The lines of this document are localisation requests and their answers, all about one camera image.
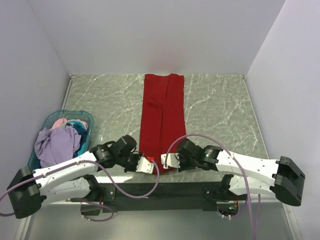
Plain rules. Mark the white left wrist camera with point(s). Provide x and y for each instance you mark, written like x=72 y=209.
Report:
x=145 y=165

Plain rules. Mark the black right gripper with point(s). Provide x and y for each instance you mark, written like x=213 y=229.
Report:
x=182 y=167

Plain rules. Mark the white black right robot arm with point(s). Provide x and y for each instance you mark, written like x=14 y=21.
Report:
x=280 y=178

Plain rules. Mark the teal t-shirt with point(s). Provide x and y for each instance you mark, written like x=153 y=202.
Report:
x=79 y=127

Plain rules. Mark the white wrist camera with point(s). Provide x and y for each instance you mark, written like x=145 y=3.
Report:
x=170 y=160
x=145 y=165

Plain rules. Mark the pink t-shirt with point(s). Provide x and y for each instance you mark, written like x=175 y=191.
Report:
x=60 y=123

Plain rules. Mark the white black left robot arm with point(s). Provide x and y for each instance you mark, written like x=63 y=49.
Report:
x=30 y=189

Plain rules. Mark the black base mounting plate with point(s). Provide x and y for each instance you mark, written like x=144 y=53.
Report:
x=168 y=196

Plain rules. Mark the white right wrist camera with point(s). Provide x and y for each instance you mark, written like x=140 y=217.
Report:
x=170 y=160

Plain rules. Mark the red t-shirt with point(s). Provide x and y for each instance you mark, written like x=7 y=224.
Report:
x=162 y=118

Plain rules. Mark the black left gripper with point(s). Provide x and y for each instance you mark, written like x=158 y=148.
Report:
x=134 y=168

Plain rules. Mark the lavender t-shirt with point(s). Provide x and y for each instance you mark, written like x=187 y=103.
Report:
x=57 y=145

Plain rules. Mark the teal plastic laundry basket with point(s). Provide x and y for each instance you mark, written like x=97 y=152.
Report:
x=83 y=118

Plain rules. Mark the aluminium frame rail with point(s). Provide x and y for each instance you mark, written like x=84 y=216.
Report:
x=224 y=192

